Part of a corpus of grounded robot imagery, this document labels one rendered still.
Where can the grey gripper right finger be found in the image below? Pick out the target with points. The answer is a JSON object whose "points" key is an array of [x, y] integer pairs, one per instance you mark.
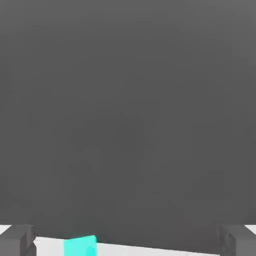
{"points": [[240, 242]]}

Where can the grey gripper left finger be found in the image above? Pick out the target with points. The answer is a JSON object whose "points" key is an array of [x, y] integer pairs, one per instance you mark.
{"points": [[16, 240]]}

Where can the large cyan box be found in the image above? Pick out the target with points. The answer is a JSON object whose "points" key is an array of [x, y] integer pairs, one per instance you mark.
{"points": [[80, 246]]}

